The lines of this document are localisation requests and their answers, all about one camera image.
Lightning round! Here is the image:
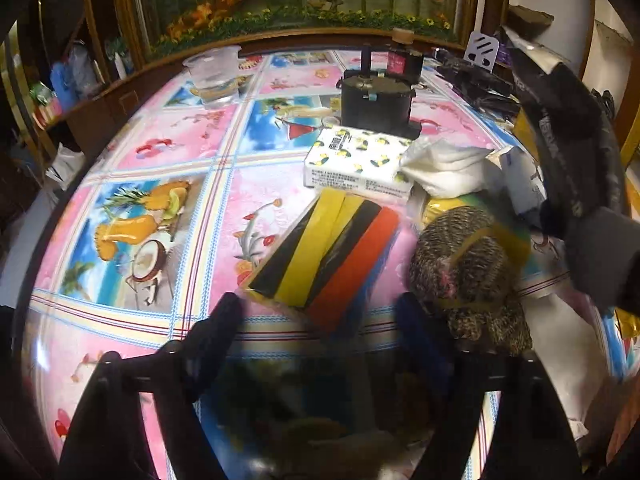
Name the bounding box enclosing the white cloth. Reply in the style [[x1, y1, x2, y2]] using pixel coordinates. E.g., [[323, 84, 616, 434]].
[[399, 136, 504, 198]]

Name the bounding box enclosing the brown speckled knit item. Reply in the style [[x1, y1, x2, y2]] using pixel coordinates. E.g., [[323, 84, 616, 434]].
[[408, 206, 533, 356]]

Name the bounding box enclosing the multicolour sponge pack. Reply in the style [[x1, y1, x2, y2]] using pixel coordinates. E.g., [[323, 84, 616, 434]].
[[242, 188, 400, 334]]

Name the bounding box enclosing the purple phone stand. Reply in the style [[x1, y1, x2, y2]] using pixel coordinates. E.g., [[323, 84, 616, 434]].
[[463, 32, 500, 73]]

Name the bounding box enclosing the black jar with cork lid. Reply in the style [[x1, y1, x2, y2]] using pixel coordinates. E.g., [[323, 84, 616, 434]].
[[386, 28, 424, 84]]

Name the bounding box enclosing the black toothed container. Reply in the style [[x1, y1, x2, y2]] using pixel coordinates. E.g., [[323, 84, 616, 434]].
[[336, 44, 421, 141]]

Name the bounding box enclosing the colourful plastic tablecloth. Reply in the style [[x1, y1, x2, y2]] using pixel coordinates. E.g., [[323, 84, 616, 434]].
[[22, 48, 632, 480]]

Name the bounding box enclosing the lemon print tissue pack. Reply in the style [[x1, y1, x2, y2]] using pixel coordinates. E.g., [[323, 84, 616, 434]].
[[304, 126, 413, 200]]

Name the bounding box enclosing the clear plastic cup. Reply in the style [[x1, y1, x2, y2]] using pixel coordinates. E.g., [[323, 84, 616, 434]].
[[182, 46, 240, 108]]

